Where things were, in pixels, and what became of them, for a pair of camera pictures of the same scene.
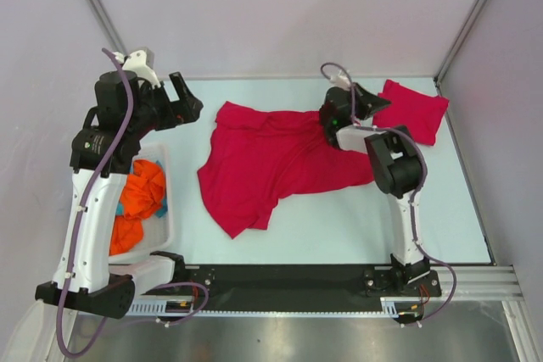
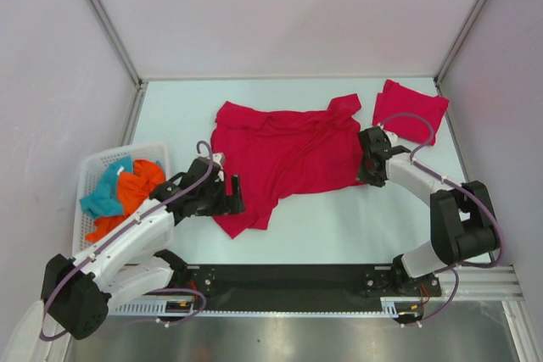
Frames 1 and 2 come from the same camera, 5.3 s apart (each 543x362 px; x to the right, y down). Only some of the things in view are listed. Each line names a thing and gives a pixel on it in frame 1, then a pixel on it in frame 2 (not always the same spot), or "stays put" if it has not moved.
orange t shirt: (142, 194) stays put
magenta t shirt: (256, 157) stays put
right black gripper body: (349, 99) to (365, 175)
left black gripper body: (157, 111) to (214, 201)
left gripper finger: (188, 106) to (237, 203)
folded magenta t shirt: (419, 113) stays put
